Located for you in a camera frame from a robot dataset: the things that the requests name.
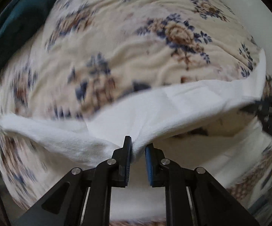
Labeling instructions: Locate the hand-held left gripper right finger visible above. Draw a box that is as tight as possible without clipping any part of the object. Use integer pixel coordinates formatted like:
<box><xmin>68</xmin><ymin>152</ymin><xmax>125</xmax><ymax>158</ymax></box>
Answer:
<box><xmin>145</xmin><ymin>144</ymin><xmax>260</xmax><ymax>226</ymax></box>

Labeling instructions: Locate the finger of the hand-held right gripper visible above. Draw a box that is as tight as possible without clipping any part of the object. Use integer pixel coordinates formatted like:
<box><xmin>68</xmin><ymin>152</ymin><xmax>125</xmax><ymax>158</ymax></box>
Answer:
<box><xmin>241</xmin><ymin>99</ymin><xmax>270</xmax><ymax>116</ymax></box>

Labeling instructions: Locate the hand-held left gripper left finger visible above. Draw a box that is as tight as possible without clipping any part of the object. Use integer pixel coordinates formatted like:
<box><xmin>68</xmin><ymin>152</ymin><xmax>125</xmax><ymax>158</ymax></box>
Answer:
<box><xmin>13</xmin><ymin>136</ymin><xmax>133</xmax><ymax>226</ymax></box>

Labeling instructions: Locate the white towel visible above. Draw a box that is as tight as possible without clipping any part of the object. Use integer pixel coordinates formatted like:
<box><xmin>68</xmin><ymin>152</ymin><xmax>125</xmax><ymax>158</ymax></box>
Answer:
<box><xmin>0</xmin><ymin>49</ymin><xmax>272</xmax><ymax>189</ymax></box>

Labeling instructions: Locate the floral printed blanket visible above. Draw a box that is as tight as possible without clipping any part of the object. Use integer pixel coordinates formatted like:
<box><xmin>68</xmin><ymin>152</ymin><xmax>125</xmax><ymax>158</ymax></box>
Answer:
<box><xmin>0</xmin><ymin>0</ymin><xmax>272</xmax><ymax>226</ymax></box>

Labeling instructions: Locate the dark teal cloth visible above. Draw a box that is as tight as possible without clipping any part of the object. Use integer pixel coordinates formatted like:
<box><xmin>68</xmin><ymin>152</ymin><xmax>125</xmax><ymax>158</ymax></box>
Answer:
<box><xmin>0</xmin><ymin>0</ymin><xmax>64</xmax><ymax>87</ymax></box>

